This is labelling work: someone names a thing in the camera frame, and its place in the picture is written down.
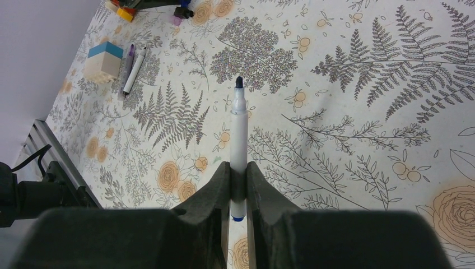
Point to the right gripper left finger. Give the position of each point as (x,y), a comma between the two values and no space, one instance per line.
(193,234)

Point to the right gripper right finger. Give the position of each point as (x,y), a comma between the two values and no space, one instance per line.
(282,235)

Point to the white blue pen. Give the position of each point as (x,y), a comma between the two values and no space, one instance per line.
(238,151)

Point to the white black pen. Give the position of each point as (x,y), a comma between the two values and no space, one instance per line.
(134,72)

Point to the purple pen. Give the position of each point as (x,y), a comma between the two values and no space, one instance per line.
(127,69)

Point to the black pen cap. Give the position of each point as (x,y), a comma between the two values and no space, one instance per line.
(183,13)

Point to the floral patterned table mat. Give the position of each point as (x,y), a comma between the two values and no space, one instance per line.
(365,105)

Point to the blue white brick block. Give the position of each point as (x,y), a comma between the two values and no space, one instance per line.
(103,63)

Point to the red green toy truck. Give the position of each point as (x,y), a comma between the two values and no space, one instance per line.
(125,13)

